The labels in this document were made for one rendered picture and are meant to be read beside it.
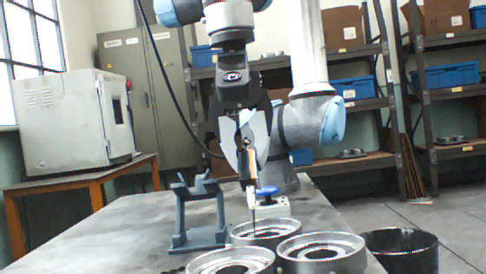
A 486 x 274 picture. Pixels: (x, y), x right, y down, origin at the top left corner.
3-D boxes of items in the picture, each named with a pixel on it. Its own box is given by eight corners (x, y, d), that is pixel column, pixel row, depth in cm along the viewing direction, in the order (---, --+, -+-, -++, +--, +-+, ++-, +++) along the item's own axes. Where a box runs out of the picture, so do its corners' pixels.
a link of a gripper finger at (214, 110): (241, 141, 66) (239, 86, 65) (240, 142, 64) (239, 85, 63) (211, 142, 66) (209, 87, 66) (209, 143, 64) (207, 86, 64)
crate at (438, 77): (462, 86, 431) (459, 64, 430) (481, 83, 393) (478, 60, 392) (410, 93, 433) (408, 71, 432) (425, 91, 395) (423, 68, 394)
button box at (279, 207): (293, 231, 72) (290, 202, 72) (252, 236, 72) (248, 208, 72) (290, 218, 80) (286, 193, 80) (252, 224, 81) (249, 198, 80)
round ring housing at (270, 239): (300, 239, 67) (298, 214, 67) (309, 263, 56) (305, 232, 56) (235, 247, 67) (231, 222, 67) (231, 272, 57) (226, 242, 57)
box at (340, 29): (370, 44, 391) (364, 2, 389) (309, 53, 398) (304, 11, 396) (363, 49, 427) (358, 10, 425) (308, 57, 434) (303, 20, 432)
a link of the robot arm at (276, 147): (253, 153, 118) (247, 105, 118) (300, 148, 113) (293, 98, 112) (236, 159, 108) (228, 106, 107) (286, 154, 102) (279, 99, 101)
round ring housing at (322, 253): (274, 269, 56) (271, 238, 56) (352, 257, 56) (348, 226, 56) (288, 303, 45) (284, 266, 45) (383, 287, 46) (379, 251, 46)
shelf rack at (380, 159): (408, 202, 393) (382, -15, 382) (205, 228, 401) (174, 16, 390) (389, 191, 449) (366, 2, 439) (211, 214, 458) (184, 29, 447)
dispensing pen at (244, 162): (242, 237, 57) (234, 132, 66) (246, 246, 60) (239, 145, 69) (259, 235, 57) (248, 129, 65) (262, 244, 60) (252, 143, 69)
